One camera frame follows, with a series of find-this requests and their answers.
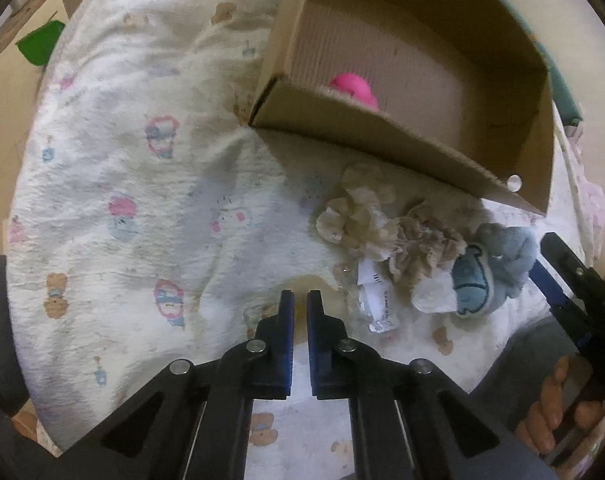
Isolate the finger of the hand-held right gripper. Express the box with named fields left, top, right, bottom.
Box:
left=530, top=262, right=604, bottom=357
left=541, top=232, right=605, bottom=307

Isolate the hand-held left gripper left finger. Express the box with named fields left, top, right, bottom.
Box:
left=57, top=289, right=296, bottom=480

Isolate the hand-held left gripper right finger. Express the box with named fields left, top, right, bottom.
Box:
left=306, top=289, right=559, bottom=480

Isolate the blue plush toy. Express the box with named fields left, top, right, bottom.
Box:
left=410, top=222, right=541, bottom=320

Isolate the brown cardboard box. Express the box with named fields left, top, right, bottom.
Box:
left=247, top=0, right=556, bottom=217

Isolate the pink soft toy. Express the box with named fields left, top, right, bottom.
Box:
left=329, top=73, right=382, bottom=113

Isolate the person's right hand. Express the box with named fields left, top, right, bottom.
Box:
left=515, top=354, right=605, bottom=457

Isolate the pink printed cloth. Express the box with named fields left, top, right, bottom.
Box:
left=580, top=127, right=605, bottom=266

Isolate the clear plastic packet white label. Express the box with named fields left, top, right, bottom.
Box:
left=335, top=257, right=400, bottom=335

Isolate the person's right leg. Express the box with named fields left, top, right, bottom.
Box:
left=470, top=317, right=591, bottom=413

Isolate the beige plush toy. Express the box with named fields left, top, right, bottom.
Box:
left=315, top=162, right=401, bottom=261

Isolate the beige lace scrunchie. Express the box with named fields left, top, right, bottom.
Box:
left=388, top=199, right=468, bottom=289

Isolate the white printed blanket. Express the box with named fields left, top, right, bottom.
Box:
left=5, top=0, right=605, bottom=480

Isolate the green plastic object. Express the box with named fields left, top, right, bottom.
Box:
left=16, top=19, right=66, bottom=66

